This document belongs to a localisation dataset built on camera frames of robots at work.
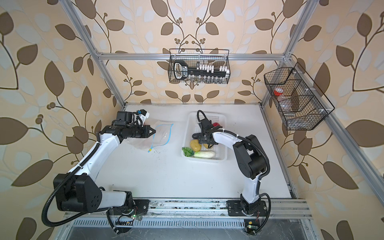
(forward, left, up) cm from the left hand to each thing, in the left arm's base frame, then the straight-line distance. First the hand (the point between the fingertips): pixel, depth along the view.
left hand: (154, 129), depth 81 cm
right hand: (+4, -29, -17) cm, 34 cm away
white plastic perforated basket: (+13, -19, -13) cm, 26 cm away
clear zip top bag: (0, +2, -13) cm, 13 cm away
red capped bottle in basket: (+18, -67, +14) cm, 71 cm away
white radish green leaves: (-7, -19, -13) cm, 24 cm away
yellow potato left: (-1, -22, -15) cm, 27 cm away
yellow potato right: (-2, -29, -12) cm, 32 cm away
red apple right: (+16, -36, -14) cm, 42 cm away
